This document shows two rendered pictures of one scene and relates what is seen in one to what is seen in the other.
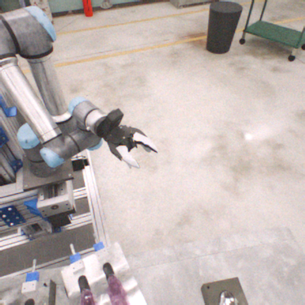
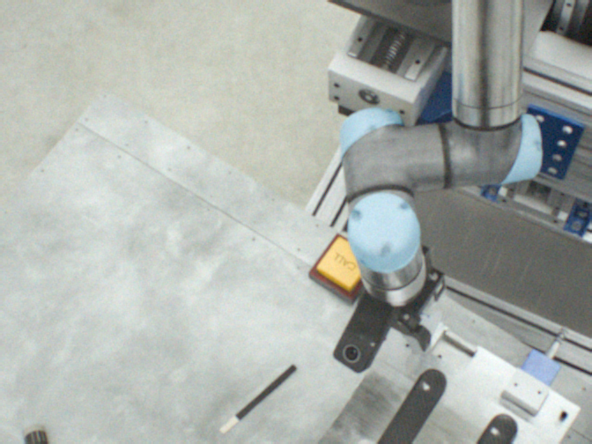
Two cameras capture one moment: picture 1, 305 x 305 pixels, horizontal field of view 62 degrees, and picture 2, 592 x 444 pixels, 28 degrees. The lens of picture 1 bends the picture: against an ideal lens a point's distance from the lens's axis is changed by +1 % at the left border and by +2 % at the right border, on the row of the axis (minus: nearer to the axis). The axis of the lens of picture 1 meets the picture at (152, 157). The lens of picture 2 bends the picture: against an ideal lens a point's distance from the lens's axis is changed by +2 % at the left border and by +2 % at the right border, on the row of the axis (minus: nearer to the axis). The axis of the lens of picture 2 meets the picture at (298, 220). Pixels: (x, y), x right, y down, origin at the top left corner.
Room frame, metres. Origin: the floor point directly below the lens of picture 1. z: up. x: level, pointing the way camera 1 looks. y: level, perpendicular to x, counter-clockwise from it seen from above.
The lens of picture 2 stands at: (-0.23, 0.34, 2.43)
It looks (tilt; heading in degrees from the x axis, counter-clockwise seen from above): 65 degrees down; 49
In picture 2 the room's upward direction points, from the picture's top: 5 degrees counter-clockwise
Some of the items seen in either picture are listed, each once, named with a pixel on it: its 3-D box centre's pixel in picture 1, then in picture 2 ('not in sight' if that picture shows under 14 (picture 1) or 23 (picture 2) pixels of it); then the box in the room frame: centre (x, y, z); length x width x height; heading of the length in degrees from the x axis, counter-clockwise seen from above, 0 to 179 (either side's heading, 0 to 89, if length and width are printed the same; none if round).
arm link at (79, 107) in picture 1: (85, 112); not in sight; (0.67, 0.23, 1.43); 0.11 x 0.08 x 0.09; 44
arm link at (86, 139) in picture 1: (87, 136); not in sight; (0.66, 0.24, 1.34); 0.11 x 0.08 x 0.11; 134
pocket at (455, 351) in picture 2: (4, 294); (454, 352); (0.25, 0.58, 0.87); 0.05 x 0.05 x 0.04; 11
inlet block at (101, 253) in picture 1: (99, 246); not in sight; (0.45, 0.24, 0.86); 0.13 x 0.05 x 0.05; 28
